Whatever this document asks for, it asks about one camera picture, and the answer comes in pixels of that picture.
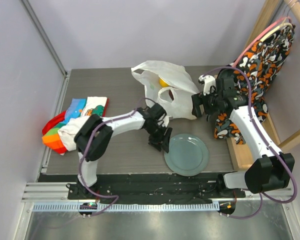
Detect red fake apple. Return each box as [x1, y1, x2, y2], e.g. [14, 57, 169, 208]
[168, 90, 175, 101]

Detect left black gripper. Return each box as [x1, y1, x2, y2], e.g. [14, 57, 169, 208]
[144, 122, 172, 152]

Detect cream clothes hanger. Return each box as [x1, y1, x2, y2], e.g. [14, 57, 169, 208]
[260, 22, 293, 42]

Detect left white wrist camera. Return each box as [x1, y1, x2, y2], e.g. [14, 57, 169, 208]
[154, 109, 169, 127]

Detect grey-blue round plate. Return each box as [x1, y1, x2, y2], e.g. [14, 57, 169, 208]
[164, 133, 210, 177]

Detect white plastic bag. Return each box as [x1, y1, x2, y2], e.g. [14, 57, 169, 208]
[131, 60, 199, 120]

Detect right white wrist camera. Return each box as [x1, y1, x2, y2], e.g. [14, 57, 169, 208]
[198, 75, 216, 96]

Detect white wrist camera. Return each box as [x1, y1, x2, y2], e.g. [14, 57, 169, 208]
[154, 109, 169, 127]
[198, 75, 216, 96]

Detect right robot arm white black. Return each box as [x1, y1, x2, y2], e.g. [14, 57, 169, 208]
[191, 72, 295, 198]

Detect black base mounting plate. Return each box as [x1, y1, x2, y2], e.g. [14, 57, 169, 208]
[66, 172, 246, 205]

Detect orange black patterned garment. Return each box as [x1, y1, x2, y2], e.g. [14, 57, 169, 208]
[214, 24, 296, 145]

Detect colourful rainbow cartoon cloth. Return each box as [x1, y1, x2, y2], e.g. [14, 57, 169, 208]
[42, 96, 109, 156]

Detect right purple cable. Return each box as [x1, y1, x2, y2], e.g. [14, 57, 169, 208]
[202, 66, 298, 220]

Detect pink clothes hanger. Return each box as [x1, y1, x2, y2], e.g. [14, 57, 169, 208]
[231, 16, 292, 68]

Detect white slotted cable duct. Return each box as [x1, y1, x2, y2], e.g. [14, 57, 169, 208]
[32, 201, 220, 212]

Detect yellow fake lemon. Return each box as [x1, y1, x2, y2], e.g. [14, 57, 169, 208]
[159, 78, 169, 88]

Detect wooden clothes rack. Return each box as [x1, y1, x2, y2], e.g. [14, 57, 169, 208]
[227, 0, 300, 171]

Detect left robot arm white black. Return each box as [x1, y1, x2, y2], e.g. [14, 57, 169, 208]
[74, 103, 173, 200]

